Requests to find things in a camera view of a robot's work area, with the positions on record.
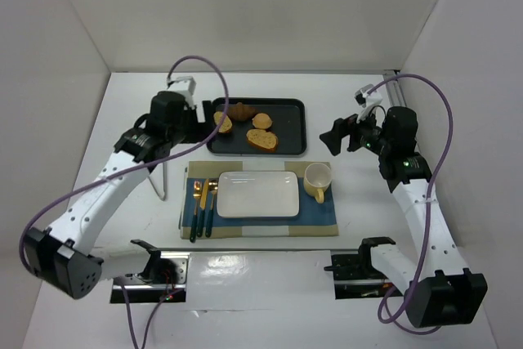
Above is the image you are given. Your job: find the white rectangular plate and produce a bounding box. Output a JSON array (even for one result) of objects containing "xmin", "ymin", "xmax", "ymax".
[{"xmin": 217, "ymin": 171, "xmax": 300, "ymax": 219}]

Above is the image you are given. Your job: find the brown croissant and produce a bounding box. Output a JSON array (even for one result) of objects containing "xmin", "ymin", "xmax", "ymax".
[{"xmin": 227, "ymin": 102, "xmax": 257, "ymax": 122}]

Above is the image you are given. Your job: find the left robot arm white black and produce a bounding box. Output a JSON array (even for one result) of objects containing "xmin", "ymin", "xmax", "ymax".
[{"xmin": 19, "ymin": 89, "xmax": 215, "ymax": 299}]

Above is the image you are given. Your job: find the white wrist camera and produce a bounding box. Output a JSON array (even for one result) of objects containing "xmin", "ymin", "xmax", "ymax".
[
  {"xmin": 167, "ymin": 76, "xmax": 196, "ymax": 110},
  {"xmin": 355, "ymin": 84, "xmax": 382, "ymax": 123}
]

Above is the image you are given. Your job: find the purple cable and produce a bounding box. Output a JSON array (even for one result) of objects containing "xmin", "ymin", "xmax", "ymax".
[
  {"xmin": 19, "ymin": 55, "xmax": 230, "ymax": 349},
  {"xmin": 366, "ymin": 74, "xmax": 454, "ymax": 333}
]

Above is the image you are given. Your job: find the round bun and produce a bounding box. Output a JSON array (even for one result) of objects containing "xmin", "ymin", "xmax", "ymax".
[{"xmin": 252, "ymin": 113, "xmax": 273, "ymax": 130}]

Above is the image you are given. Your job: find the small bread slice left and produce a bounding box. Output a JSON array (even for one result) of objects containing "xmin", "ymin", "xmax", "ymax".
[{"xmin": 213, "ymin": 111, "xmax": 233, "ymax": 134}]

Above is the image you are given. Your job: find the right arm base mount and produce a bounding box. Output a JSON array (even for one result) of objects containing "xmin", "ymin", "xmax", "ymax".
[{"xmin": 324, "ymin": 236, "xmax": 396, "ymax": 300}]

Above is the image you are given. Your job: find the aluminium rail right corner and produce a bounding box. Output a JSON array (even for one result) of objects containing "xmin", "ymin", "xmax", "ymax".
[{"xmin": 383, "ymin": 69, "xmax": 407, "ymax": 107}]

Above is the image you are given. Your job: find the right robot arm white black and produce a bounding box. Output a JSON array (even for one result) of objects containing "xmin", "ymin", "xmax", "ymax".
[{"xmin": 320, "ymin": 106, "xmax": 488, "ymax": 328}]

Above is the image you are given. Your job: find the cream mug yellow handle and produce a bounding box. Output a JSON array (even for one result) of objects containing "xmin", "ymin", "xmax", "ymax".
[{"xmin": 303, "ymin": 163, "xmax": 332, "ymax": 204}]

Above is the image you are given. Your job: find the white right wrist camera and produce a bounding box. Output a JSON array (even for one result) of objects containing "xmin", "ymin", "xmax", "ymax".
[{"xmin": 355, "ymin": 84, "xmax": 382, "ymax": 123}]

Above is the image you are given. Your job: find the large bread slice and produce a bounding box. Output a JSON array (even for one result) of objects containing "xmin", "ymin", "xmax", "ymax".
[{"xmin": 246, "ymin": 128, "xmax": 279, "ymax": 152}]

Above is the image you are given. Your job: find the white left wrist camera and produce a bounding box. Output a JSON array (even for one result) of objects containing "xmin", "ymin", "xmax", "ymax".
[{"xmin": 167, "ymin": 76, "xmax": 196, "ymax": 110}]

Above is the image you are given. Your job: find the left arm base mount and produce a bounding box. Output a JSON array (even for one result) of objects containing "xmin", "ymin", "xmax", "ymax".
[{"xmin": 110, "ymin": 239, "xmax": 190, "ymax": 304}]

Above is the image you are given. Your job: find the gold fork green handle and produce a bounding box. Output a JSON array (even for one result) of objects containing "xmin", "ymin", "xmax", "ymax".
[{"xmin": 204, "ymin": 179, "xmax": 218, "ymax": 238}]

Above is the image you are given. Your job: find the gold spoon green handle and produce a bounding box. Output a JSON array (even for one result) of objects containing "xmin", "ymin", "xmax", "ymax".
[{"xmin": 189, "ymin": 181, "xmax": 203, "ymax": 243}]

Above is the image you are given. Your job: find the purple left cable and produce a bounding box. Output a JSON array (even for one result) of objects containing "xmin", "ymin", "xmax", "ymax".
[{"xmin": 19, "ymin": 55, "xmax": 230, "ymax": 349}]

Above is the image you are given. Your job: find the gold knife green handle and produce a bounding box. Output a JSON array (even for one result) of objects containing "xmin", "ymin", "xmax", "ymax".
[{"xmin": 196, "ymin": 179, "xmax": 210, "ymax": 238}]

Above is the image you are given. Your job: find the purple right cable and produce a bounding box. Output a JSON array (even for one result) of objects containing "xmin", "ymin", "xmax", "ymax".
[{"xmin": 366, "ymin": 74, "xmax": 454, "ymax": 333}]

